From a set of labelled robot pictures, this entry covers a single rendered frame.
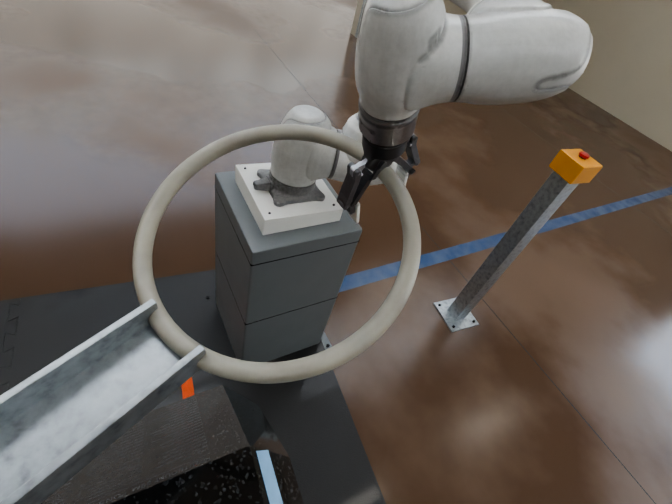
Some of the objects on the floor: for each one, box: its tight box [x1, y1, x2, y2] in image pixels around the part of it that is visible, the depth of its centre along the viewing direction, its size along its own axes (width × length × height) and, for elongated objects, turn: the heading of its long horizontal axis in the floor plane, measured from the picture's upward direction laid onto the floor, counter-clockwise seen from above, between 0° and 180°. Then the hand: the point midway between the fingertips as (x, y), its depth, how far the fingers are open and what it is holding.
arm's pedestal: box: [206, 171, 362, 362], centre depth 160 cm, size 50×50×80 cm
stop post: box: [433, 149, 603, 332], centre depth 182 cm, size 20×20×109 cm
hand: (376, 199), depth 78 cm, fingers open, 11 cm apart
